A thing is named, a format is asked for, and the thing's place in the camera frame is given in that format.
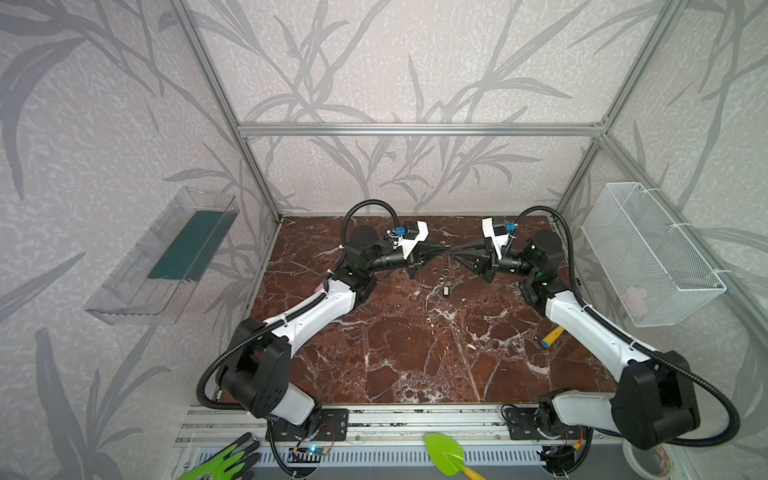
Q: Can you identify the green toy shovel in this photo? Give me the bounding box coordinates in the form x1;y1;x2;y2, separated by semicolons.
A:
424;433;485;480

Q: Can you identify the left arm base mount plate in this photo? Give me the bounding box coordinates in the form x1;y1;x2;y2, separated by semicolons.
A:
275;407;350;442

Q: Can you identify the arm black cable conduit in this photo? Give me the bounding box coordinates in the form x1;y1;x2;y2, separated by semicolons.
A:
509;206;742;449
195;199;402;412

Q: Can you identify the tape roll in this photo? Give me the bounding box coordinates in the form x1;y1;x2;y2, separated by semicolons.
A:
622;440;671;480

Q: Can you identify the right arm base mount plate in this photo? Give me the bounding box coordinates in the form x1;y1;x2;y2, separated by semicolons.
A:
500;404;581;443

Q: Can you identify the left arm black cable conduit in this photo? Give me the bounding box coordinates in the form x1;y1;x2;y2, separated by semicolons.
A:
195;199;402;412

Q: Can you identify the pink object in basket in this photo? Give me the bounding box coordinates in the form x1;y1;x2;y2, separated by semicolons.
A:
622;286;649;319

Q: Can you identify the clear plastic wall tray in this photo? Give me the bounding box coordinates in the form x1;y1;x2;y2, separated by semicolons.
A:
84;187;240;326

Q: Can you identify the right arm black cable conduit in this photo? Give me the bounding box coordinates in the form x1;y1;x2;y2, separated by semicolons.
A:
509;206;742;449

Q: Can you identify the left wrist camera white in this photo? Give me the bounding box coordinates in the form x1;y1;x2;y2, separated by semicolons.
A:
393;221;429;260

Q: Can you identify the white wire mesh basket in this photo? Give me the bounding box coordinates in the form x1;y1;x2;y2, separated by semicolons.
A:
582;182;727;327

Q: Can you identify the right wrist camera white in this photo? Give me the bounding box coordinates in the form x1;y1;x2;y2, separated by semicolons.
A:
481;217;518;259

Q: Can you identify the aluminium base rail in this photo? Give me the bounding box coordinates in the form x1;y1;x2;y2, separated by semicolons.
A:
173;403;661;480

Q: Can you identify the blue toy rake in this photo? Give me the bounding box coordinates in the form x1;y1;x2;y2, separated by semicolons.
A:
540;326;565;348

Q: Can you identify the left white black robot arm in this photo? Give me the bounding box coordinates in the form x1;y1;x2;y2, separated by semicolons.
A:
211;221;448;426

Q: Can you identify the green black work glove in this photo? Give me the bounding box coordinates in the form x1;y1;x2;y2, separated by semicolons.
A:
179;432;261;480

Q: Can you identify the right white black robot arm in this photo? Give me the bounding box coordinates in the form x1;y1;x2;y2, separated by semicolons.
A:
452;230;700;450

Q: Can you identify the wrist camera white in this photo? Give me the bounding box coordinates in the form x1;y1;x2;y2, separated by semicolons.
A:
481;217;518;259
393;221;429;260

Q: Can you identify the aluminium frame crossbar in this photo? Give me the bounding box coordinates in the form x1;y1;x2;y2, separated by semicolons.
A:
237;122;603;138

